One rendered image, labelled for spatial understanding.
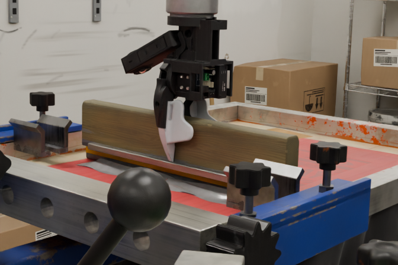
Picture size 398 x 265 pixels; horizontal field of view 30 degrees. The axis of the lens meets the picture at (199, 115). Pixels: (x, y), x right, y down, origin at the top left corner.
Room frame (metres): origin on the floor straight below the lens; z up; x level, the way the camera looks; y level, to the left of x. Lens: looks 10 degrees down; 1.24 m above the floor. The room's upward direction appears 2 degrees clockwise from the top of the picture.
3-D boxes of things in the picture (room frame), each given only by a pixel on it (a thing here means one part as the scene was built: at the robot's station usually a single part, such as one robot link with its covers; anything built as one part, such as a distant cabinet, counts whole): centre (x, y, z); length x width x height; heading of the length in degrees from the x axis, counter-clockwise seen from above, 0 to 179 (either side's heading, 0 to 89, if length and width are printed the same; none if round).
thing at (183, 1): (1.08, 0.01, 1.22); 0.08 x 0.08 x 0.05
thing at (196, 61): (1.07, 0.01, 1.14); 0.09 x 0.08 x 0.12; 50
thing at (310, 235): (0.82, -0.11, 0.97); 0.30 x 0.05 x 0.07; 140
